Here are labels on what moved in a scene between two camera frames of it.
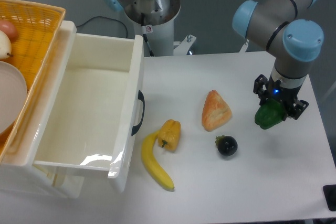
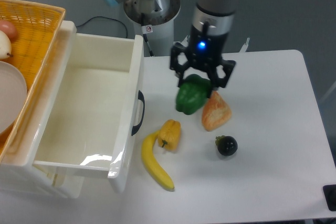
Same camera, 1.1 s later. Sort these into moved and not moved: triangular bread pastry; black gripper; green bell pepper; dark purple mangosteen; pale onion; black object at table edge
Moved: black gripper; green bell pepper
Not moved: triangular bread pastry; dark purple mangosteen; pale onion; black object at table edge
